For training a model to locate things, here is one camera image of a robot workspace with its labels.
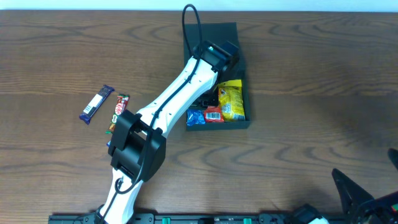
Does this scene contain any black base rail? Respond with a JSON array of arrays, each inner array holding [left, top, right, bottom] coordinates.
[[47, 203, 364, 224]]

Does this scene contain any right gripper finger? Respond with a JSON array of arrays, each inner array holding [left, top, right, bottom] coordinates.
[[387, 148, 398, 170], [331, 169, 374, 218]]

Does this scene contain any yellow snack packet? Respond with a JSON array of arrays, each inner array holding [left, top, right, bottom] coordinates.
[[218, 80, 246, 121]]

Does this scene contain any red snack packet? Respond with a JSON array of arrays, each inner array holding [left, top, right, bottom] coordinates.
[[203, 106, 224, 123]]

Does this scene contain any black gift box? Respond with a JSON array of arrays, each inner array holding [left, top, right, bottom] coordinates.
[[185, 22, 251, 131]]

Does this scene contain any blue biscuit bar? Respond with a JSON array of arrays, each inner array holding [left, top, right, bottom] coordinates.
[[187, 109, 206, 126]]

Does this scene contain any dark blue chocolate bar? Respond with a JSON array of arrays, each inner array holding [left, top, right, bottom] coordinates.
[[79, 85, 114, 124]]

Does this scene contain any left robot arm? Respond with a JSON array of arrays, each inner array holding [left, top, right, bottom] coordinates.
[[95, 41, 239, 223]]

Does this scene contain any red green KitKat Milo bar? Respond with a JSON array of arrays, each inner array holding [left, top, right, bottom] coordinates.
[[105, 94, 130, 134]]

